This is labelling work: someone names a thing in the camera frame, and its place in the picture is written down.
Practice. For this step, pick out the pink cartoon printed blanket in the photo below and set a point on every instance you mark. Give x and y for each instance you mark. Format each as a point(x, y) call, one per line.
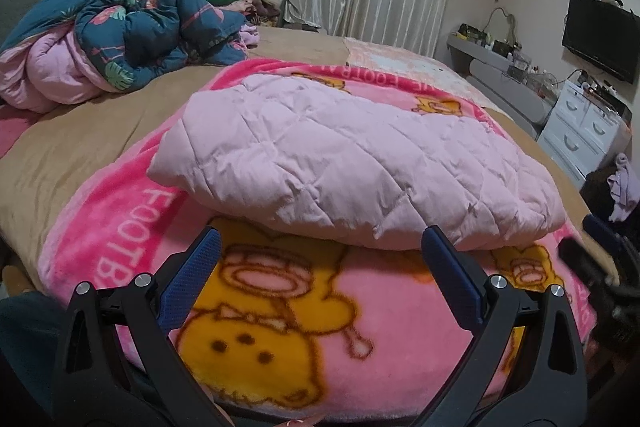
point(310, 322)

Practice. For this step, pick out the white drawer cabinet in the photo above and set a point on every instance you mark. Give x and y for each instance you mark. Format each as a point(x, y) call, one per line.
point(575, 127)

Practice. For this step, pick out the peach patterned cloth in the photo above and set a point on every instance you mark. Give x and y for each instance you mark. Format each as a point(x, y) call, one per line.
point(395, 57)

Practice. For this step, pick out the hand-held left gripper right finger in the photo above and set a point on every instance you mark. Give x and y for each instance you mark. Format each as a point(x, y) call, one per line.
point(450, 277)

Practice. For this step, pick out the pink quilted jacket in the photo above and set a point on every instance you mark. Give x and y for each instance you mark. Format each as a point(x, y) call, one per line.
point(340, 162)

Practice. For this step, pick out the bed with tan sheet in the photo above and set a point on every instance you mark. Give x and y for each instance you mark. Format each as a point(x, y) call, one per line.
point(65, 157)

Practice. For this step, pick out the lilac cloth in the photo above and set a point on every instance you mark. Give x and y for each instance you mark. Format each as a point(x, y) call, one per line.
point(625, 187)

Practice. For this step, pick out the black television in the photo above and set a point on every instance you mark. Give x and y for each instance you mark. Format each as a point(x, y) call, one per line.
point(600, 37)

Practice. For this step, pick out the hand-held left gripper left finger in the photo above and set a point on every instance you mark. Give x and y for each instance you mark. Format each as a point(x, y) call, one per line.
point(192, 277)

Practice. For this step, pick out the blue floral duvet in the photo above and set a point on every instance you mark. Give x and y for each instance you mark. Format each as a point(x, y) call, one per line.
point(135, 22)

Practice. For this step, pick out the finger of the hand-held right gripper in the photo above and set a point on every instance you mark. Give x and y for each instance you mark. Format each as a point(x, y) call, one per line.
point(602, 234)
point(582, 259)

